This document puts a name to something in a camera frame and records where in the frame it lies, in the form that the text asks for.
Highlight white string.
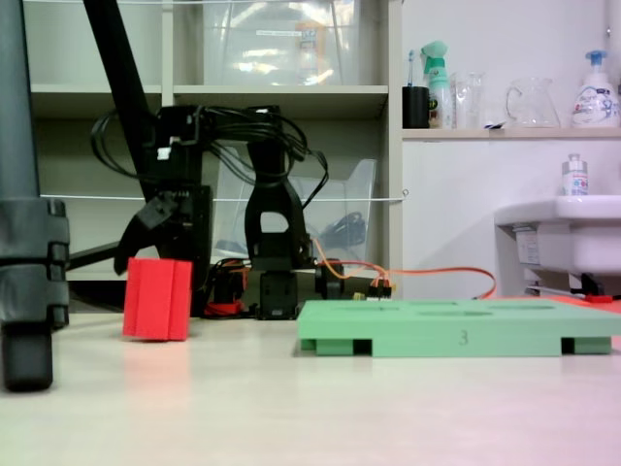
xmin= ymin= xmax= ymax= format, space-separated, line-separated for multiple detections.
xmin=38 ymin=189 xmax=409 ymax=204

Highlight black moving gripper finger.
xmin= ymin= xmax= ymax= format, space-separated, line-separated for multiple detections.
xmin=113 ymin=191 xmax=179 ymax=277

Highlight small clear bottle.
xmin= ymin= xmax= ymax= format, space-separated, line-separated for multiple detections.
xmin=561 ymin=153 xmax=591 ymax=197

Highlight clear plastic storage box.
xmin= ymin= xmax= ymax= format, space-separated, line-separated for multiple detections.
xmin=202 ymin=0 xmax=364 ymax=87

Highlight coiled black cables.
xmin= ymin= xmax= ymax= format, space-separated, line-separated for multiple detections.
xmin=319 ymin=211 xmax=369 ymax=254

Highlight white pump soap bottle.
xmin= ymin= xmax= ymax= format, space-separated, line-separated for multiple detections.
xmin=570 ymin=48 xmax=621 ymax=129

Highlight black tripod leg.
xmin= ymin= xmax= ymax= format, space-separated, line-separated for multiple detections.
xmin=0 ymin=0 xmax=72 ymax=393
xmin=82 ymin=0 xmax=154 ymax=200

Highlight clear plastic bin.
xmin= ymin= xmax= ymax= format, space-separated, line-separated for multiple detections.
xmin=212 ymin=158 xmax=378 ymax=266

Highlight black cup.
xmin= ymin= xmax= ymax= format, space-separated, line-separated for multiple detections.
xmin=402 ymin=85 xmax=432 ymax=130

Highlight glass pitcher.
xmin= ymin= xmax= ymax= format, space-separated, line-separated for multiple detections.
xmin=505 ymin=77 xmax=563 ymax=129

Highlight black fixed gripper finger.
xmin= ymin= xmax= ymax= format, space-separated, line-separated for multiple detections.
xmin=157 ymin=227 xmax=214 ymax=317

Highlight green spray bottle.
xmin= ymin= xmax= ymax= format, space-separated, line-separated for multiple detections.
xmin=419 ymin=40 xmax=453 ymax=130

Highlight long orange wire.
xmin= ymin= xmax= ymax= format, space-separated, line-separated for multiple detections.
xmin=310 ymin=237 xmax=497 ymax=301

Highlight clear measuring glass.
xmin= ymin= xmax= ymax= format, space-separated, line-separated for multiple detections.
xmin=449 ymin=71 xmax=487 ymax=130

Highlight red table clamp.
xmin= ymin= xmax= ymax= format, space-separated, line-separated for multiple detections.
xmin=202 ymin=258 xmax=248 ymax=317

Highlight green shape-hole board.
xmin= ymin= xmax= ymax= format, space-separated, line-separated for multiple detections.
xmin=293 ymin=299 xmax=615 ymax=359

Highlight black tripod bar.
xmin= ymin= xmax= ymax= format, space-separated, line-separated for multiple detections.
xmin=66 ymin=242 xmax=123 ymax=272

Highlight long black wire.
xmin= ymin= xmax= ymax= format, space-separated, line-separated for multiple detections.
xmin=203 ymin=107 xmax=332 ymax=208

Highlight wooden ledge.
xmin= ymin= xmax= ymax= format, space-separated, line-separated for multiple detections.
xmin=401 ymin=126 xmax=621 ymax=143

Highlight red cross columnar block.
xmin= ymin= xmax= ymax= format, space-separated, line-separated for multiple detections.
xmin=121 ymin=256 xmax=194 ymax=343

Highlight black wire loop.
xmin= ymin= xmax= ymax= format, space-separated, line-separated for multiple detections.
xmin=90 ymin=112 xmax=147 ymax=182

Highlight beige shelf unit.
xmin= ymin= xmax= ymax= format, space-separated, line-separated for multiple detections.
xmin=21 ymin=0 xmax=404 ymax=302

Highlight white sink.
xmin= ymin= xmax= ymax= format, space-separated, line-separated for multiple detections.
xmin=493 ymin=193 xmax=621 ymax=292

